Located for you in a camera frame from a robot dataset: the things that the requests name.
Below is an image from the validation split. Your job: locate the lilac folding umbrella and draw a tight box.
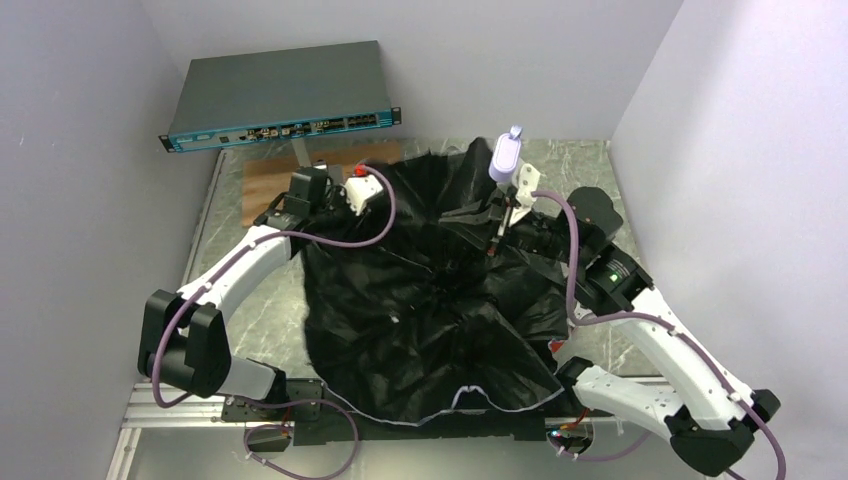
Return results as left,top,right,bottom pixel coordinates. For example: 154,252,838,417
299,137,568,426

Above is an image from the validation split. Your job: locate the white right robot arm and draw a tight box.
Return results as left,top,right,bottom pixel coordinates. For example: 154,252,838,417
439,187,781,477

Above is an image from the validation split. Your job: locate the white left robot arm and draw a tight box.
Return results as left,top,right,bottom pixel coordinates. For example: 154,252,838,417
138,165,396,408

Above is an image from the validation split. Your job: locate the wooden base board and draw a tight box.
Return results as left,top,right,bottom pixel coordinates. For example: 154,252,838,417
241,141,403,227

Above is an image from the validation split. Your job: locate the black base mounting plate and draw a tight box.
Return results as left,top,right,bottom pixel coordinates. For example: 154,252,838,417
220,379,584,446

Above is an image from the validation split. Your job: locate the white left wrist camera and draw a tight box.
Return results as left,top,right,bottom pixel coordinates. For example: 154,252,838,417
343,167,384,216

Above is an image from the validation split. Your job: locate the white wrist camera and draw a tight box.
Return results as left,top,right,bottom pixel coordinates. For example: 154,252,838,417
508,162,541,226
343,167,384,216

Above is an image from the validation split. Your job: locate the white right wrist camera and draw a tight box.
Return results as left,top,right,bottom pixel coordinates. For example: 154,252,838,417
508,162,541,226

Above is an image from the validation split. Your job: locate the metal stand bracket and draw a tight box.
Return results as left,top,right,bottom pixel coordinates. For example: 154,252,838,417
290,137,321,167

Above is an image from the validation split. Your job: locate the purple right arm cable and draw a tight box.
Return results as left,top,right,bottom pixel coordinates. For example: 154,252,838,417
529,190,790,480

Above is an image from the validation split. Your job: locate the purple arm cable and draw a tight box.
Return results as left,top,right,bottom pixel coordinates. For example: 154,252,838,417
529,190,790,480
150,164,399,480

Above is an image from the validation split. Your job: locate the grey network switch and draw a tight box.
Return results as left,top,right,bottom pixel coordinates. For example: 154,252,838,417
159,40,402,153

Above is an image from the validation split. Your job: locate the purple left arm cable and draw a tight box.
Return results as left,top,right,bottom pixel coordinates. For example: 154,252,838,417
150,164,399,480

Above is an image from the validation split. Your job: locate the aluminium rail frame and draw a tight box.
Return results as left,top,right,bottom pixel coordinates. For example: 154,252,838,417
105,376,727,480

